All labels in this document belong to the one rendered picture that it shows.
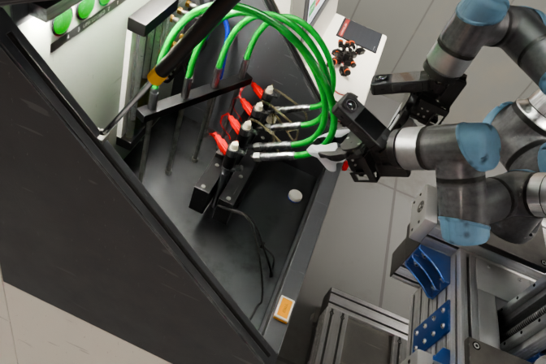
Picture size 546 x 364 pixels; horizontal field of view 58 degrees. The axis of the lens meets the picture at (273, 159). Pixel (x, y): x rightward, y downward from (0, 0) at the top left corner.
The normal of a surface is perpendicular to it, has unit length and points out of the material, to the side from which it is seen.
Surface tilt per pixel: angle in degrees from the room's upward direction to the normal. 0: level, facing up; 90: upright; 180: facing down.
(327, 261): 0
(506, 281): 0
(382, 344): 0
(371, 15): 90
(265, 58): 90
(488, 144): 45
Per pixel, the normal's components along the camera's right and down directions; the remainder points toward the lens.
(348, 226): 0.29, -0.67
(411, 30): -0.27, 0.63
